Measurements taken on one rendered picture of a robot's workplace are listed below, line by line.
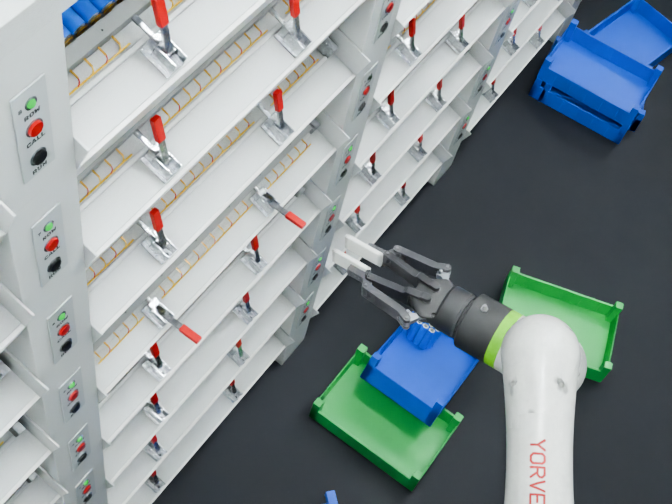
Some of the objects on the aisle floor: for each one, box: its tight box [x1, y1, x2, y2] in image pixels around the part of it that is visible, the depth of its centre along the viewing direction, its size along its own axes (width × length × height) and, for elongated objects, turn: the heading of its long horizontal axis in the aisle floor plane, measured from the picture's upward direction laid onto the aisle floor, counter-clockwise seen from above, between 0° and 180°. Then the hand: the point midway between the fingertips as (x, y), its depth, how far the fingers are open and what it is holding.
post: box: [275, 0, 401, 365], centre depth 193 cm, size 20×9×175 cm, turn 49°
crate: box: [309, 344, 464, 492], centre depth 256 cm, size 30×20×8 cm
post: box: [0, 0, 108, 504], centre depth 158 cm, size 20×9×175 cm, turn 49°
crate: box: [499, 266, 624, 382], centre depth 276 cm, size 30×20×8 cm
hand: (357, 257), depth 173 cm, fingers open, 3 cm apart
